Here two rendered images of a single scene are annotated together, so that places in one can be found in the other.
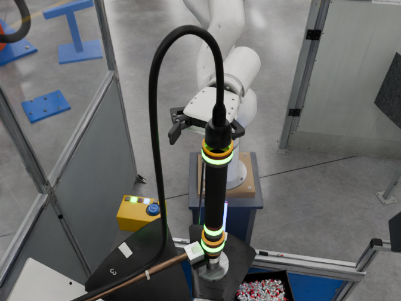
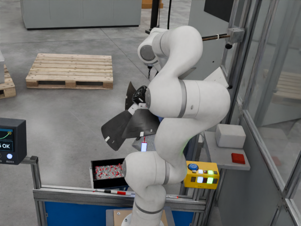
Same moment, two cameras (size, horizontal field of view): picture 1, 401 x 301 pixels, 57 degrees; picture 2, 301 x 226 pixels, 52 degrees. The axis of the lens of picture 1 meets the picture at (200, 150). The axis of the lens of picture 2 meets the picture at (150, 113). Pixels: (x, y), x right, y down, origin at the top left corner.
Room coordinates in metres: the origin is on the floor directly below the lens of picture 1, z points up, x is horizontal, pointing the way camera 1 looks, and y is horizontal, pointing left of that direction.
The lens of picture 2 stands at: (1.86, -0.28, 2.05)
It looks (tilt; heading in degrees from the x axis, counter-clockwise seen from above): 31 degrees down; 169
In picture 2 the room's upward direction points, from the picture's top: 6 degrees clockwise
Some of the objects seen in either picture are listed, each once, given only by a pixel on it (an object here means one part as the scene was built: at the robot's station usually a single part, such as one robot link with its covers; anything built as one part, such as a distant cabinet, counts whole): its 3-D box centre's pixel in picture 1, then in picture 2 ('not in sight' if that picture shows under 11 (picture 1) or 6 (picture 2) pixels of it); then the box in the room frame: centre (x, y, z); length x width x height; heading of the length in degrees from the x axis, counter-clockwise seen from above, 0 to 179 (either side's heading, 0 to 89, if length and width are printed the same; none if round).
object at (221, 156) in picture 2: not in sight; (225, 149); (0.32, 0.54, 0.85); 0.36 x 0.24 x 0.03; 171
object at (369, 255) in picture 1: (368, 255); (35, 172); (0.63, -0.60, 0.96); 0.03 x 0.03 x 0.20; 81
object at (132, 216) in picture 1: (142, 215); (200, 176); (0.75, 0.21, 1.02); 0.16 x 0.10 x 0.11; 81
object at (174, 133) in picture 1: (172, 128); not in sight; (0.54, 0.06, 1.67); 0.07 x 0.03 x 0.03; 157
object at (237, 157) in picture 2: not in sight; (238, 158); (0.45, 0.58, 0.87); 0.08 x 0.08 x 0.02; 74
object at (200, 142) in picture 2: not in sight; (188, 150); (0.18, 0.34, 0.73); 0.15 x 0.09 x 0.22; 81
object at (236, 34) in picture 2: not in sight; (235, 35); (0.08, 0.54, 1.54); 0.10 x 0.07 x 0.09; 116
